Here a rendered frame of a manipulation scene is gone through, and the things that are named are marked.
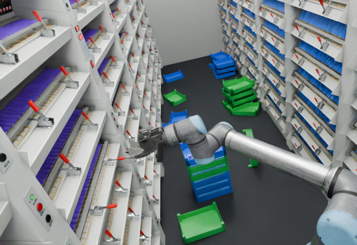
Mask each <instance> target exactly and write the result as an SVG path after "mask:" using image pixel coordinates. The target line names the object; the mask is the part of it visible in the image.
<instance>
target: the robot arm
mask: <svg viewBox="0 0 357 245"><path fill-rule="evenodd" d="M142 132H144V133H142ZM184 141H186V143H187V145H188V147H189V150H190V152H191V154H192V156H193V159H194V161H195V162H196V163H197V164H199V165H205V164H208V163H210V162H212V161H213V160H214V158H215V155H214V152H216V151H217V150H218V149H219V148H220V147H221V146H223V147H225V148H227V149H231V150H233V151H235V152H237V153H240V154H242V155H244V156H246V157H249V158H251V159H253V160H256V161H258V162H260V163H262V164H265V165H267V166H269V167H271V168H274V169H276V170H278V171H280V172H282V173H285V174H287V175H289V176H291V177H293V178H296V179H298V180H300V181H302V182H305V183H307V184H309V185H311V186H313V187H316V188H318V189H320V190H322V191H324V193H325V195H326V197H327V198H330V199H331V200H330V202H329V204H328V206H327V207H326V209H325V211H324V212H323V214H322V215H321V216H320V218H319V219H318V224H317V231H316V233H315V235H314V237H313V239H312V241H311V242H309V243H308V244H307V245H357V175H356V174H354V173H353V172H351V171H349V170H347V169H345V168H342V167H340V166H338V167H335V168H331V167H328V166H325V165H322V164H320V163H317V162H314V161H312V160H309V159H307V158H304V157H302V156H299V155H296V154H294V153H291V152H289V151H286V150H283V149H281V148H278V147H275V146H273V145H270V144H268V143H265V142H263V141H260V140H258V139H255V138H252V137H249V136H247V135H244V134H242V133H239V132H236V131H235V130H234V129H233V127H232V126H231V125H230V124H228V123H227V122H220V123H218V124H216V125H215V126H214V127H213V128H212V129H211V130H210V131H209V132H207V130H206V127H205V125H204V123H203V121H202V119H201V117H200V116H199V115H195V116H190V117H189V118H187V119H184V120H181V121H178V122H176V123H173V124H170V125H167V126H165V127H164V129H163V127H162V126H160V127H158V128H155V129H152V130H150V129H147V130H144V131H141V132H139V139H138V142H135V141H134V140H130V141H129V143H130V148H128V150H127V151H126V152H125V153H128V154H129V155H127V156H125V157H124V158H128V159H138V158H144V157H146V156H148V155H150V154H152V153H154V152H155V151H157V154H156V159H157V162H158V163H161V162H162V159H163V157H164V155H163V149H164V143H165V144H166V145H171V146H173V145H175V144H178V143H182V142H184ZM142 150H143V151H142Z"/></svg>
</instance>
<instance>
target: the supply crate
mask: <svg viewBox="0 0 357 245"><path fill-rule="evenodd" d="M180 145H181V149H182V153H183V156H184V159H185V162H186V165H187V167H188V166H191V165H195V164H196V162H195V161H194V159H193V156H192V154H191V152H190V150H189V147H188V145H187V143H185V144H183V143H180ZM189 154H190V155H191V159H190V160H189V157H188V155H189ZM214 155H215V158H217V157H220V156H224V155H226V149H225V147H223V146H221V147H220V148H219V149H218V150H217V151H216V152H214Z"/></svg>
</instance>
